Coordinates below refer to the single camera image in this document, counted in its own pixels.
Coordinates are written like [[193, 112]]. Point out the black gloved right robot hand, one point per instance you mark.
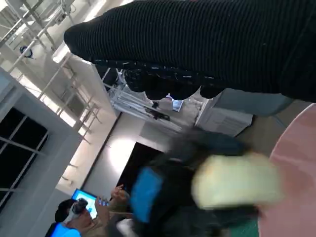
[[197, 42]]

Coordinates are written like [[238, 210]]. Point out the round toy bread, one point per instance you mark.
[[234, 180]]

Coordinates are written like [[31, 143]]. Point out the bare left hand blue tape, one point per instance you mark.
[[148, 195]]

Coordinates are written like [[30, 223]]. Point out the laptop with blue screen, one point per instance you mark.
[[82, 197]]

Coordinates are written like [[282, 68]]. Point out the white metal frame desk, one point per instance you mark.
[[133, 101]]

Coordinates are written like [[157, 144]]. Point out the blue black hanging device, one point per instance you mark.
[[26, 51]]

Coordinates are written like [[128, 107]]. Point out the white louvred unit on casters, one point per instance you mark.
[[222, 121]]

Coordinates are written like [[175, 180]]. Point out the dark window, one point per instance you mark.
[[19, 148]]

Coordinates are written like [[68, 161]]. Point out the black wall panel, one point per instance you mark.
[[140, 168]]

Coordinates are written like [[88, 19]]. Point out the pink bowl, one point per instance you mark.
[[296, 160]]

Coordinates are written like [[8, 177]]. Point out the white VR headset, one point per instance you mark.
[[76, 209]]

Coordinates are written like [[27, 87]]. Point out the green cutting mat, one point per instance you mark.
[[244, 229]]

